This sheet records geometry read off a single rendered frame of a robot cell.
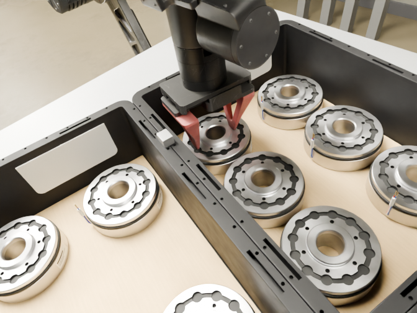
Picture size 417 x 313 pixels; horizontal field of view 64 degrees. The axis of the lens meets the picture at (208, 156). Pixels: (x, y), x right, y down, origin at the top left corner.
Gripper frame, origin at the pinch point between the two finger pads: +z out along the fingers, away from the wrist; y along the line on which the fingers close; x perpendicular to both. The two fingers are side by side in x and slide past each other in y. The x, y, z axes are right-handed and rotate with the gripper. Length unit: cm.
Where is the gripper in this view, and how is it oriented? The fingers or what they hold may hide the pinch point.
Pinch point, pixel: (213, 132)
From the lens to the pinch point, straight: 48.4
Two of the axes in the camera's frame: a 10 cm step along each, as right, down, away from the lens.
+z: 1.4, 6.9, 7.1
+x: -5.1, -5.6, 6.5
